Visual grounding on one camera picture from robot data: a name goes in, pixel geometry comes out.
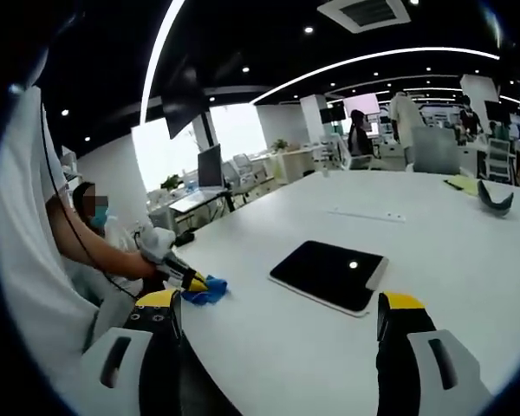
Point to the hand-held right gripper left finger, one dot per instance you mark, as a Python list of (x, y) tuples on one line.
[(125, 372)]

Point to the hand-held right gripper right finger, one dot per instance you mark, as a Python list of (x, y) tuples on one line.
[(411, 368)]

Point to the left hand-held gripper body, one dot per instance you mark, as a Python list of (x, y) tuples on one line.
[(156, 242)]

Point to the blue cleaning cloth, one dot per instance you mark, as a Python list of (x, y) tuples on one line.
[(214, 290)]

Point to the small black object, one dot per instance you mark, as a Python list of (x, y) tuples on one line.
[(184, 239)]

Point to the white slanted tray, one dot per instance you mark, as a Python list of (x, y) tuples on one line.
[(193, 201)]

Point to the green potted plant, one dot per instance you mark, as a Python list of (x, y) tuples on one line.
[(281, 145), (170, 183)]

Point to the grey fabric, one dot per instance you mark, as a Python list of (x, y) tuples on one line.
[(108, 312)]

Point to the black computer monitor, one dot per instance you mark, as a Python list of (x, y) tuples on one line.
[(209, 167)]

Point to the hanging black screen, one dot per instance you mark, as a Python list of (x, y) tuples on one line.
[(180, 112)]

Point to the person's white shirt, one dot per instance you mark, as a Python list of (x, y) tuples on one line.
[(21, 238)]

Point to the curved ceiling light strip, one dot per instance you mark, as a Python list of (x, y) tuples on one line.
[(144, 104), (390, 52)]

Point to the curved grey black band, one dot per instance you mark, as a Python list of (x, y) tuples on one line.
[(494, 208)]

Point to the yellow paper sheet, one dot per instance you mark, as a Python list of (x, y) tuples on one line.
[(463, 185)]

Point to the grey office chair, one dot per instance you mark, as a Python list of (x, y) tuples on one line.
[(435, 151)]

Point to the white mesh office chair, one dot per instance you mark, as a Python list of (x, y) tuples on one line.
[(498, 158)]

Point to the white ceiling air vent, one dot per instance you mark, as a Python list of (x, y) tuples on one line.
[(366, 15)]

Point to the pink wall screen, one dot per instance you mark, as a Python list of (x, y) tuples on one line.
[(364, 104)]

